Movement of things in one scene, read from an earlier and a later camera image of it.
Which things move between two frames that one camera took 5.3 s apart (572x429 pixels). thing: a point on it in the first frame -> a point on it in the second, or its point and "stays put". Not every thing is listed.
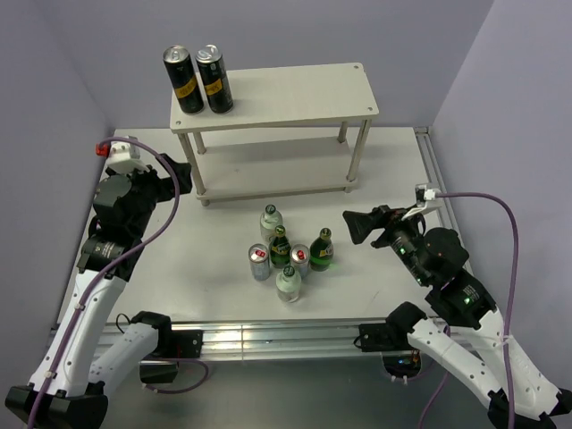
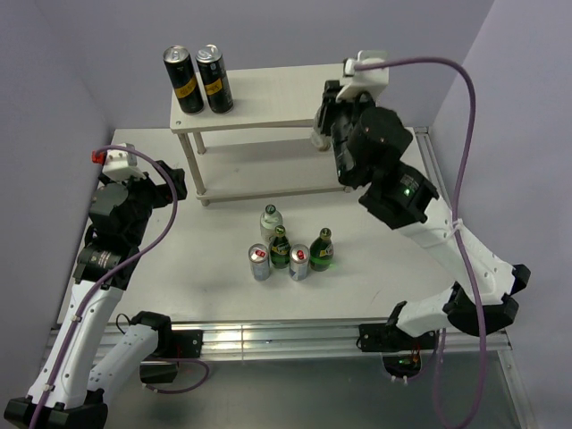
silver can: [299, 256] stays put
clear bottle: [269, 221] stays put
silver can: [258, 256] stays put
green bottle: [321, 251] stays put
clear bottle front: [288, 284] -> [322, 142]
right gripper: [359, 223] -> [329, 102]
